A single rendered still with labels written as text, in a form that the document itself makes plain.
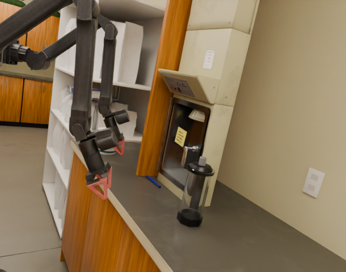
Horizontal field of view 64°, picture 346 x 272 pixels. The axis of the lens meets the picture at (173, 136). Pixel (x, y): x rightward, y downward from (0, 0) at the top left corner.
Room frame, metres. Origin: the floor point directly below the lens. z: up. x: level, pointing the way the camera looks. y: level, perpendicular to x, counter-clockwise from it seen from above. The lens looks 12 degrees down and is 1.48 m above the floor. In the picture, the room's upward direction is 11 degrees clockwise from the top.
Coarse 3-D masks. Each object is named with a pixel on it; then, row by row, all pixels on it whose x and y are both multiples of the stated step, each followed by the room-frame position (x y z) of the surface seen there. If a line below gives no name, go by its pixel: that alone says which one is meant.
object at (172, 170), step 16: (176, 112) 1.35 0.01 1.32; (192, 112) 1.24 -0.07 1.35; (208, 112) 1.15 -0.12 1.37; (176, 128) 1.33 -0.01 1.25; (192, 128) 1.22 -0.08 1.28; (176, 144) 1.30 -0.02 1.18; (192, 144) 1.20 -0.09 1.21; (176, 160) 1.28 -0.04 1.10; (192, 160) 1.18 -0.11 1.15; (176, 176) 1.26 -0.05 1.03
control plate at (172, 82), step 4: (168, 80) 1.33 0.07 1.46; (172, 80) 1.29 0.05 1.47; (176, 80) 1.25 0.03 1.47; (180, 80) 1.22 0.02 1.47; (168, 84) 1.35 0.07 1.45; (172, 84) 1.31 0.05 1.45; (176, 84) 1.28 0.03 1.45; (180, 84) 1.25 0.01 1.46; (184, 84) 1.21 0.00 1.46; (176, 88) 1.31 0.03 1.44; (180, 88) 1.27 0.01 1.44; (184, 88) 1.24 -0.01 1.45; (188, 88) 1.21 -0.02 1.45; (180, 92) 1.30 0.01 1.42; (184, 92) 1.27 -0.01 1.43; (188, 92) 1.23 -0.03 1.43; (192, 96) 1.22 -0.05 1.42
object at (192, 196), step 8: (192, 176) 1.00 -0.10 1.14; (200, 176) 0.99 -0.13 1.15; (208, 176) 0.99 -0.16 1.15; (192, 184) 1.00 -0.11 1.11; (200, 184) 0.99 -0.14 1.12; (208, 184) 1.01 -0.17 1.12; (184, 192) 1.02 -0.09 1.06; (192, 192) 0.99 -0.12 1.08; (200, 192) 0.99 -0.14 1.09; (184, 200) 1.01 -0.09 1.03; (192, 200) 0.99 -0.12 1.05; (200, 200) 1.00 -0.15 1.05; (184, 208) 1.00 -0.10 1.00; (192, 208) 0.99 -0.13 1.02; (200, 208) 1.00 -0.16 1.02; (184, 216) 1.00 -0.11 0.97; (192, 216) 0.99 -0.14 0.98; (200, 216) 1.01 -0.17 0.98
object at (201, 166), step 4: (200, 160) 1.03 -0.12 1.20; (204, 160) 1.02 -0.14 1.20; (192, 164) 1.02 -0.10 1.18; (196, 164) 1.03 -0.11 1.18; (200, 164) 1.02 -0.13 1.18; (204, 164) 1.03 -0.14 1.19; (192, 168) 1.01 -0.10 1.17; (196, 168) 1.00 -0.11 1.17; (200, 168) 1.00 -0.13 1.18; (204, 168) 1.00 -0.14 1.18; (208, 168) 1.01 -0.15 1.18; (208, 172) 1.00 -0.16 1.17
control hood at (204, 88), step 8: (160, 72) 1.34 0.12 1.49; (168, 72) 1.27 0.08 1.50; (176, 72) 1.21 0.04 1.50; (184, 72) 1.17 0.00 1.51; (184, 80) 1.19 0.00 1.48; (192, 80) 1.13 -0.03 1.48; (200, 80) 1.10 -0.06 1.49; (208, 80) 1.12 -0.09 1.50; (216, 80) 1.14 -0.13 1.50; (168, 88) 1.39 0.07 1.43; (192, 88) 1.18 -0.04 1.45; (200, 88) 1.12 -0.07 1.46; (208, 88) 1.12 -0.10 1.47; (216, 88) 1.15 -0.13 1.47; (200, 96) 1.16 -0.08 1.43; (208, 96) 1.13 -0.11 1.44
